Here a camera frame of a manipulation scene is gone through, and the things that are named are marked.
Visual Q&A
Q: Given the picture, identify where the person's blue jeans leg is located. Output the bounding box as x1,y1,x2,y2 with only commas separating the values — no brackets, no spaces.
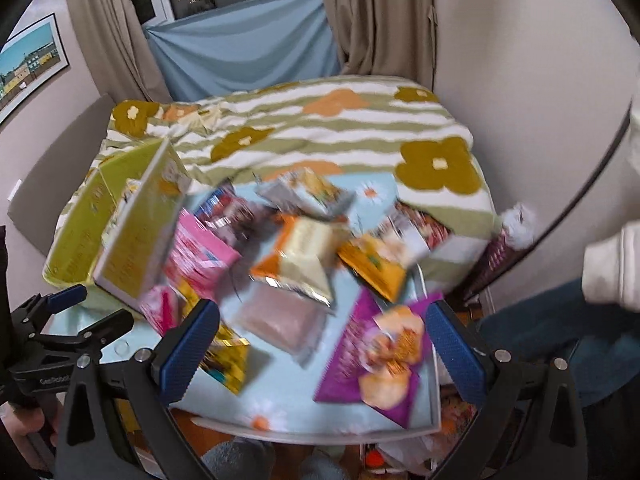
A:
477,280,640,411

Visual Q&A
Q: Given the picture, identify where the beige curtain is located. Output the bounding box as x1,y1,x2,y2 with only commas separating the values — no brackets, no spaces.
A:
315,0,437,92
62,0,173,103

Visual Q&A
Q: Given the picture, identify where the black cable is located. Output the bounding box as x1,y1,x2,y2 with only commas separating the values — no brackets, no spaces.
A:
464,95,634,302

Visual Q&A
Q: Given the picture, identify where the red white snack packet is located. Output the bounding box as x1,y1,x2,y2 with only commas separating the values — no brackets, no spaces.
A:
372,202,457,269

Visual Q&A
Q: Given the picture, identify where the framed wall poster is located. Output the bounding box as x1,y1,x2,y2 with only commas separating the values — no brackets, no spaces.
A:
0,12,69,126

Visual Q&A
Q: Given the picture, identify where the purple snack packet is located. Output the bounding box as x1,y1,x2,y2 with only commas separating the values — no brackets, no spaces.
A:
314,287,446,429

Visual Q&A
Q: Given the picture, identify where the blue cloth sheet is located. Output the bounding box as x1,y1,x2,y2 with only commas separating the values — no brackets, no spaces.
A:
141,0,344,103

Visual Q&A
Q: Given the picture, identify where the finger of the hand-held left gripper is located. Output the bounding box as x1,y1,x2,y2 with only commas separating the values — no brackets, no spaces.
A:
9,284,89,333
30,309,135,358

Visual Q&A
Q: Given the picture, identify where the green striped flower blanket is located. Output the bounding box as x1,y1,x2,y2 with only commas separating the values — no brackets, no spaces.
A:
42,75,501,306

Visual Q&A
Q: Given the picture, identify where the person's left hand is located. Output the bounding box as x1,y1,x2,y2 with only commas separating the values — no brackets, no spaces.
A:
0,402,63,473

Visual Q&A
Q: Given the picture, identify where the grey padded headboard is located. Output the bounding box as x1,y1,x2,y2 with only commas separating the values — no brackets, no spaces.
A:
7,92,118,261

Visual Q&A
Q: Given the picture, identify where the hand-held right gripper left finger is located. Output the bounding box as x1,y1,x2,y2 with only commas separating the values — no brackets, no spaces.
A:
54,299,222,480

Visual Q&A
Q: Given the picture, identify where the grey fuzzy cloth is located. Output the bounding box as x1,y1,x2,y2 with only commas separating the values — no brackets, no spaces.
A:
201,437,323,480

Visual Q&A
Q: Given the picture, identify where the yellow-green cardboard box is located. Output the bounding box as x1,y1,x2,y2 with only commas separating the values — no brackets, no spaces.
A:
42,137,193,312

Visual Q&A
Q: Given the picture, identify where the dark red blue snack packet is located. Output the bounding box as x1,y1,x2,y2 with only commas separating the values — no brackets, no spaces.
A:
192,184,281,247

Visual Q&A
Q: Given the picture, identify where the purple striped bag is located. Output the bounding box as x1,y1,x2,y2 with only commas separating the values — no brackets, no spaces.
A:
469,229,522,292

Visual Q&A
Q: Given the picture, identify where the orange white snack packet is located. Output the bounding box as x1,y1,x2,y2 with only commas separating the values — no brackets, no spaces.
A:
249,214,352,314

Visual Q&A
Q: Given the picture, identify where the translucent pink snack packet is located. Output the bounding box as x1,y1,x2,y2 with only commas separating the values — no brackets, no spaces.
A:
234,282,327,367

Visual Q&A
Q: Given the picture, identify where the person's white sleeve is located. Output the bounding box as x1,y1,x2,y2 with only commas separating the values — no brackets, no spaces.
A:
581,105,640,307

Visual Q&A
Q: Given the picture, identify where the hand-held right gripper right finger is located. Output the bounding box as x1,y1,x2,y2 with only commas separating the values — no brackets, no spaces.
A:
425,300,588,480

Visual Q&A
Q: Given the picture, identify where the white plastic bag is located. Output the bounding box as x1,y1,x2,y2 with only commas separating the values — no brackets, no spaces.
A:
500,203,539,252
369,432,442,478

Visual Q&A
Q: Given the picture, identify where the silver yellow snack packet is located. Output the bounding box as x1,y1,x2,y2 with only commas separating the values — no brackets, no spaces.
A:
255,166,356,222

